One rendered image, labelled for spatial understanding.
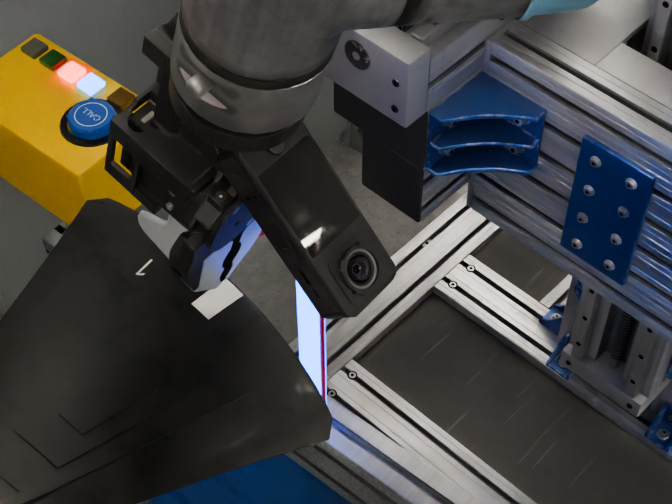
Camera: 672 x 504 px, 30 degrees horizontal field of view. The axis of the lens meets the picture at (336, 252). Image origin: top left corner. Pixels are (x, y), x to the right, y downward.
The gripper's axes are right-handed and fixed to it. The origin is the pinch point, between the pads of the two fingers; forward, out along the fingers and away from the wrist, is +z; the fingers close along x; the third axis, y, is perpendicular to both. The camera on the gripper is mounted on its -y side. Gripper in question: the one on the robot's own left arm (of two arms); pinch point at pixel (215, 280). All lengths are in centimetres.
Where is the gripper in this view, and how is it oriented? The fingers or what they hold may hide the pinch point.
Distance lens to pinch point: 79.6
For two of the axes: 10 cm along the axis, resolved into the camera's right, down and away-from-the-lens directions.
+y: -7.4, -6.6, 1.5
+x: -6.3, 6.0, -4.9
